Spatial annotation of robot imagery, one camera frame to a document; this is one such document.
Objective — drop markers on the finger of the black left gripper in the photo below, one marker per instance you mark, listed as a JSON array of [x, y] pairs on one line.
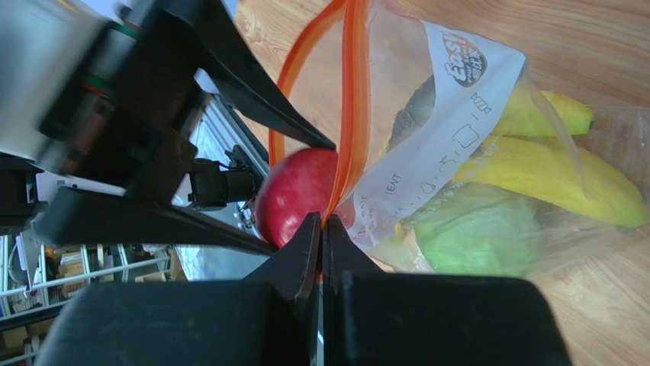
[[242, 80], [76, 217]]

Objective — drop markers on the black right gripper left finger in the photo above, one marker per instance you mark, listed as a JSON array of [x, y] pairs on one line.
[[292, 320]]

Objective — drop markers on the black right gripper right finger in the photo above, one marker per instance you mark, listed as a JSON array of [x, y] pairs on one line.
[[342, 261]]

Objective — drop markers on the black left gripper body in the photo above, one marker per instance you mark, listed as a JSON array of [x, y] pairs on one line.
[[113, 101]]

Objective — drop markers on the red apple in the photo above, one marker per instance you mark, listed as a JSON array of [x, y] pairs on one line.
[[298, 185]]

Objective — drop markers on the green cabbage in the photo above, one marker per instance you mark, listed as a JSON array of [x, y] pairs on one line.
[[467, 229]]

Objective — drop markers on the clear zip top bag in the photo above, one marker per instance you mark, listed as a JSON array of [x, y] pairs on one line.
[[357, 63]]

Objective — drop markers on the grey fish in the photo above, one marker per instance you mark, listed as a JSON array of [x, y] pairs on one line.
[[414, 115]]

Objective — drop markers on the yellow banana bunch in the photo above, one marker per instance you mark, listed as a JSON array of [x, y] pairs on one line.
[[524, 155]]

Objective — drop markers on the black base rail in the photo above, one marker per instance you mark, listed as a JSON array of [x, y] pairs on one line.
[[222, 136]]

